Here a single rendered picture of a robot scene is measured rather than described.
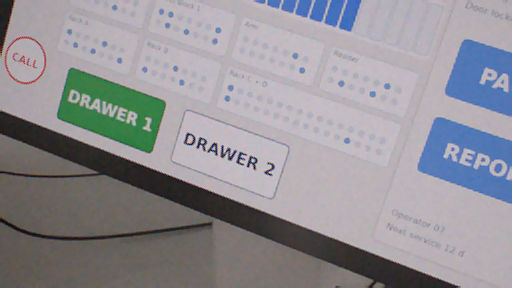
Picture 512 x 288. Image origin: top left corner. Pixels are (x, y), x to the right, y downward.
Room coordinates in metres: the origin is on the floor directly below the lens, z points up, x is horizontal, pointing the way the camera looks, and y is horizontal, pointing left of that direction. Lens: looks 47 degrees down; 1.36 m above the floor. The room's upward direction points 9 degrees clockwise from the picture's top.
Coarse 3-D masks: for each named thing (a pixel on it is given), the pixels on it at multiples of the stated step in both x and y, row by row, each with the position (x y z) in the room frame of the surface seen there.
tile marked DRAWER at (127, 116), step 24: (72, 72) 0.36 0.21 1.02; (72, 96) 0.35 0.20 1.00; (96, 96) 0.35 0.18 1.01; (120, 96) 0.35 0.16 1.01; (144, 96) 0.35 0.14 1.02; (72, 120) 0.33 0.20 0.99; (96, 120) 0.33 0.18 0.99; (120, 120) 0.33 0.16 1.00; (144, 120) 0.33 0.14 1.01; (144, 144) 0.32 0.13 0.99
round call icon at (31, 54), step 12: (12, 36) 0.38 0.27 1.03; (24, 36) 0.38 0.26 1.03; (12, 48) 0.38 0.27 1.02; (24, 48) 0.38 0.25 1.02; (36, 48) 0.38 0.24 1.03; (48, 48) 0.38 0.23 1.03; (12, 60) 0.37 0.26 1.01; (24, 60) 0.37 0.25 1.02; (36, 60) 0.37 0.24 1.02; (48, 60) 0.37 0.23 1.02; (0, 72) 0.36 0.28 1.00; (12, 72) 0.36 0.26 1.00; (24, 72) 0.36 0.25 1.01; (36, 72) 0.36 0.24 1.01; (24, 84) 0.36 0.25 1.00; (36, 84) 0.36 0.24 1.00
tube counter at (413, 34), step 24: (240, 0) 0.39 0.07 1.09; (264, 0) 0.39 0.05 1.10; (288, 0) 0.39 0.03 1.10; (312, 0) 0.39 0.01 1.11; (336, 0) 0.39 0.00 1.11; (360, 0) 0.39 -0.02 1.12; (384, 0) 0.39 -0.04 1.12; (408, 0) 0.38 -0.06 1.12; (432, 0) 0.38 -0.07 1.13; (336, 24) 0.38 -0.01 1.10; (360, 24) 0.37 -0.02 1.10; (384, 24) 0.37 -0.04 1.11; (408, 24) 0.37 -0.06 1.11; (432, 24) 0.37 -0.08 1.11; (408, 48) 0.36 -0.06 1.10
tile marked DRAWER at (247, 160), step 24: (192, 120) 0.33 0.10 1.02; (216, 120) 0.33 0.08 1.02; (192, 144) 0.32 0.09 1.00; (216, 144) 0.32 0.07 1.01; (240, 144) 0.32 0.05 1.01; (264, 144) 0.32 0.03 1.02; (288, 144) 0.32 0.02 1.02; (192, 168) 0.30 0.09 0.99; (216, 168) 0.30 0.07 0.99; (240, 168) 0.30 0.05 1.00; (264, 168) 0.30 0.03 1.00; (264, 192) 0.29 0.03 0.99
